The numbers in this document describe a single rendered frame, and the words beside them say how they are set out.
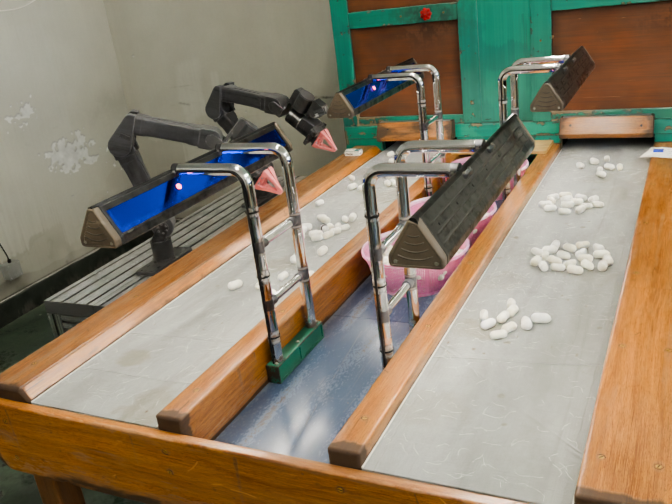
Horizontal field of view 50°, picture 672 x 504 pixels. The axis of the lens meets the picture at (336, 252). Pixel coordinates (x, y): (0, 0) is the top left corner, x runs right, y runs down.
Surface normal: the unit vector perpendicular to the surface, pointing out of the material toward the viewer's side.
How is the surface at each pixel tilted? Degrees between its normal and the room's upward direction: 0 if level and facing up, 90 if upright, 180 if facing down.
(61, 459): 90
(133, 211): 58
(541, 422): 0
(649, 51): 90
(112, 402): 0
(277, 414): 0
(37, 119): 90
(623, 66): 90
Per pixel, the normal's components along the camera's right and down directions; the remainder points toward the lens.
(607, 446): -0.12, -0.93
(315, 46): -0.40, 0.38
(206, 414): 0.90, 0.05
